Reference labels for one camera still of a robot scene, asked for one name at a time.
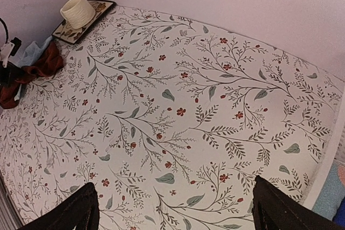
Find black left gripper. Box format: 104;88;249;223
0;61;20;86

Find floral dark-rimmed tray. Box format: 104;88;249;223
52;0;116;44

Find dark red towel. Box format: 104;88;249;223
1;41;64;109

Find light blue towel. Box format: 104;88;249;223
14;36;53;68

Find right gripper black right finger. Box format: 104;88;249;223
252;176;342;230

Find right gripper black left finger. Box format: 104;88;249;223
21;182;100;230

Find black left camera cable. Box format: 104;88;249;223
0;17;9;43

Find cream ribbed ceramic mug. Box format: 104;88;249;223
60;0;96;29

